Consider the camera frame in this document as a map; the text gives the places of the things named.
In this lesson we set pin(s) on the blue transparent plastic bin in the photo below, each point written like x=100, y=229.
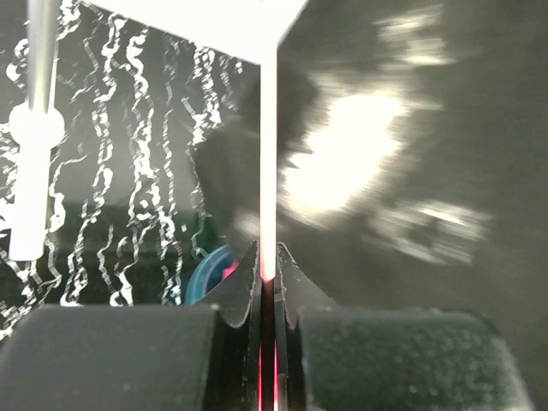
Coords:
x=208, y=274

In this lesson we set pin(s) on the black white patterned trousers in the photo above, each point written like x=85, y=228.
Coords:
x=412, y=159

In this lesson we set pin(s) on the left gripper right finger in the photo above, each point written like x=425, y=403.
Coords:
x=293, y=290

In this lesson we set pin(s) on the black marble pattern mat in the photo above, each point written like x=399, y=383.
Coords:
x=126, y=222

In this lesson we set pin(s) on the magenta pink trousers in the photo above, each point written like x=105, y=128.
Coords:
x=230, y=269

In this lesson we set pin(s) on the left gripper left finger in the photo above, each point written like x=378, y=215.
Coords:
x=238, y=300

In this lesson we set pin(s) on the white grey clothes rack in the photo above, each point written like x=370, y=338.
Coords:
x=36, y=127

